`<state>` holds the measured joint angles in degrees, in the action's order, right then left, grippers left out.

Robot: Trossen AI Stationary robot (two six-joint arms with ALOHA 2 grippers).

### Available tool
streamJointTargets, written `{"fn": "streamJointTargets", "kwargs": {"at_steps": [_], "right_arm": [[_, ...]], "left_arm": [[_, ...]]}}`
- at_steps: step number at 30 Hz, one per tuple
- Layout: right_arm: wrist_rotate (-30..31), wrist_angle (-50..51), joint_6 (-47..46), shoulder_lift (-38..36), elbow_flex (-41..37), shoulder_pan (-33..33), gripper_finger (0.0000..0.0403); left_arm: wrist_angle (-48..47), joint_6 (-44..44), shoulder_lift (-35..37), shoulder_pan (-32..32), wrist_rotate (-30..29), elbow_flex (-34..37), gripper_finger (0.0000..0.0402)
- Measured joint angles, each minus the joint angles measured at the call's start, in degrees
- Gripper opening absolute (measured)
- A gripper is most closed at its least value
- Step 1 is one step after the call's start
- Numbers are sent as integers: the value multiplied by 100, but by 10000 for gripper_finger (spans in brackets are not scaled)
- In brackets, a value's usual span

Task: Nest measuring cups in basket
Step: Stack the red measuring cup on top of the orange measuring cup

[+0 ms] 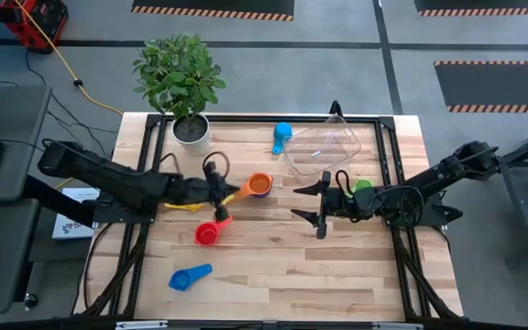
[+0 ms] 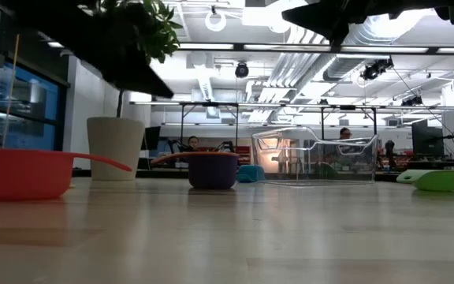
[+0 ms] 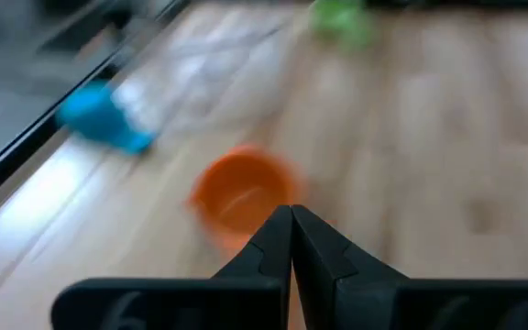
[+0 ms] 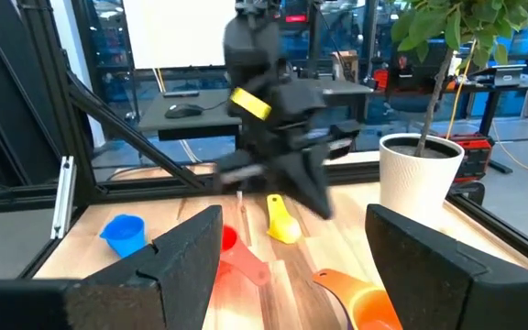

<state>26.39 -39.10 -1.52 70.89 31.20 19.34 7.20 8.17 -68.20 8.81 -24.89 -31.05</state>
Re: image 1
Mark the orange measuring cup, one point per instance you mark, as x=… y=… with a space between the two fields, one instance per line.
x=260 y=184

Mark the black metal stand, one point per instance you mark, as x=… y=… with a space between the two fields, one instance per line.
x=524 y=211

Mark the red measuring cup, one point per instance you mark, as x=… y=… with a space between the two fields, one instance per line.
x=206 y=234

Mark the teal measuring cup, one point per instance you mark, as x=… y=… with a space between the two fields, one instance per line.
x=283 y=131

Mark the green measuring cup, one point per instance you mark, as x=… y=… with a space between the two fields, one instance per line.
x=364 y=184

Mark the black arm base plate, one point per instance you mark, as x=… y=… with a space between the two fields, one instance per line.
x=437 y=198
x=122 y=217

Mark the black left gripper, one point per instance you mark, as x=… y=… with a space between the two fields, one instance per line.
x=190 y=190

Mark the black hazard-striped floor mat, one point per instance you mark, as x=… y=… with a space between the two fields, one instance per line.
x=484 y=3
x=209 y=3
x=498 y=84

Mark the clear plastic basket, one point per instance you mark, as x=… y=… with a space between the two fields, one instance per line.
x=333 y=137

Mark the silver metal bracket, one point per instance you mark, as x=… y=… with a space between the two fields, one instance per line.
x=397 y=326
x=140 y=325

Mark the green potted plant white pot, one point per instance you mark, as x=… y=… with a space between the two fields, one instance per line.
x=177 y=75

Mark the red tool case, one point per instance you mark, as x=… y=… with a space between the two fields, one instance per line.
x=51 y=16

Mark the black slanted bar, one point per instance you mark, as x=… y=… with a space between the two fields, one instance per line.
x=58 y=201

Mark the grey desk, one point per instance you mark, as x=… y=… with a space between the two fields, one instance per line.
x=16 y=124
x=7 y=256

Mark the black round knob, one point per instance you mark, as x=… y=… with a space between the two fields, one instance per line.
x=30 y=300

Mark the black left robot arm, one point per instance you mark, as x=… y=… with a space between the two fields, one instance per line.
x=108 y=176

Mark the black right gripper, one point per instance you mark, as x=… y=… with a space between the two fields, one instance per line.
x=342 y=201

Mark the black table clamp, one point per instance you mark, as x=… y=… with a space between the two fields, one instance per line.
x=336 y=109

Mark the black aluminium table frame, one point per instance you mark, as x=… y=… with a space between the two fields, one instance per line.
x=291 y=118

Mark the white printed booklet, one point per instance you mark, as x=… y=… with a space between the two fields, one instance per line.
x=69 y=229

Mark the large dark blue measuring cup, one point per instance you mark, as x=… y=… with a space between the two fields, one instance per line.
x=181 y=279

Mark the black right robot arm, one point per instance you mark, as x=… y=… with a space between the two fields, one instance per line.
x=429 y=181

